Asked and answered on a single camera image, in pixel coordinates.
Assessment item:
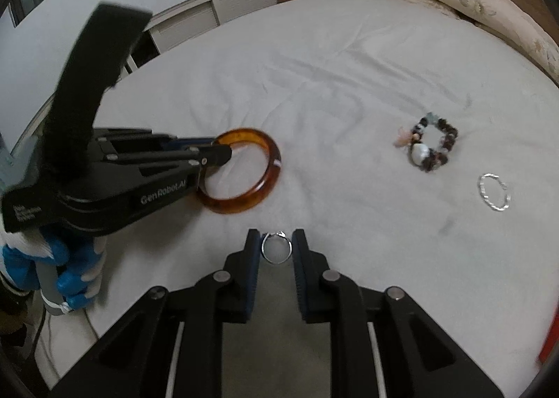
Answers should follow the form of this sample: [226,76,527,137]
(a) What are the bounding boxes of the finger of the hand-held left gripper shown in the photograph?
[94,128,216,155]
[106,144,233,169]

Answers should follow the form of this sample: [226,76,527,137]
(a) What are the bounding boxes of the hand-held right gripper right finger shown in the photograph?
[292,229,505,398]

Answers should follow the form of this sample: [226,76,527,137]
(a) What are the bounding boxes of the dark beaded bracelet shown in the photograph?
[393,112,459,174]

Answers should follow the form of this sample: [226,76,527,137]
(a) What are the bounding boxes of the small silver ring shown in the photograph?
[261,230,292,265]

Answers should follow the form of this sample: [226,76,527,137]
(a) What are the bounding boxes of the person's left hand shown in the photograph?
[0,223,108,316]

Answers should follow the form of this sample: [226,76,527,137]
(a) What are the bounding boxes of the white slatted low cabinets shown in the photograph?
[9,0,306,154]

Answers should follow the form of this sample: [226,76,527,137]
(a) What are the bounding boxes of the amber bangle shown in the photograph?
[195,128,282,215]

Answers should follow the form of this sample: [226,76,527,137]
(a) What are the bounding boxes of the silver chain bracelet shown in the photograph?
[478,172,513,212]

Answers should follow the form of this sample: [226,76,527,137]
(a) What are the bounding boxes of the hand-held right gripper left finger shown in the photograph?
[47,229,262,398]

